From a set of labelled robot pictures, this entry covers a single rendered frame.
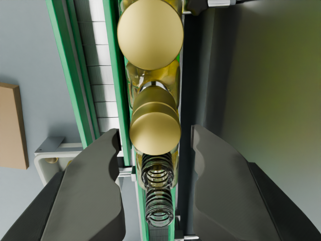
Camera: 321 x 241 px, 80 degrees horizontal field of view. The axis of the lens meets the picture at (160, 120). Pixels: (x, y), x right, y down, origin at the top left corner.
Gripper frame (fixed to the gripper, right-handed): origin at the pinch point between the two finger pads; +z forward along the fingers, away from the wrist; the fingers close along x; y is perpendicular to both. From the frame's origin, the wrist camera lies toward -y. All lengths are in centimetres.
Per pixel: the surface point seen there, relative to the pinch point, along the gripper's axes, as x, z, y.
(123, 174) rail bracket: -7.3, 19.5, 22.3
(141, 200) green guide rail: -4.1, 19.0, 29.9
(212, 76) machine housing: 14.8, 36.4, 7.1
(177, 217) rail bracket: 5, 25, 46
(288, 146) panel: 11.8, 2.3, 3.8
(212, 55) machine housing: 14.9, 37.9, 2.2
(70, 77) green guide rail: -12.9, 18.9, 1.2
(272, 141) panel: 11.8, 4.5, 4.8
